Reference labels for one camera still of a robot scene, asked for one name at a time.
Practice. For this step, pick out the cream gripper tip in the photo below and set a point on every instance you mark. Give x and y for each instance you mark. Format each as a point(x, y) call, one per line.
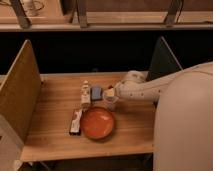
point(110, 92)

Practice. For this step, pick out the translucent white cup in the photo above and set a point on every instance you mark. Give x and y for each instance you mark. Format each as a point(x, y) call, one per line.
point(110, 102)

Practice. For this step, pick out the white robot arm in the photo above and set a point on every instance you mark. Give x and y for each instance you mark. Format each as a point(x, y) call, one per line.
point(183, 126)

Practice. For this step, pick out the orange ceramic bowl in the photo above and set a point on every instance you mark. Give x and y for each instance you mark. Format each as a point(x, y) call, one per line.
point(97, 123)

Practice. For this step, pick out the blue sponge block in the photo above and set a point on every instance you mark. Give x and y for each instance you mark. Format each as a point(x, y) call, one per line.
point(96, 93)

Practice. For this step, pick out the white small bottle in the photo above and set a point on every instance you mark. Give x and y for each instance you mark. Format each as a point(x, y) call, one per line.
point(85, 95)

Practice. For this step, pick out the flat snack bar package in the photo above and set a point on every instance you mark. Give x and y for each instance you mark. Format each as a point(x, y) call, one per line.
point(75, 122)

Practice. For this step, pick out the right dark divider panel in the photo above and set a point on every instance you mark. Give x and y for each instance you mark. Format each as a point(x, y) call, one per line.
point(164, 61)

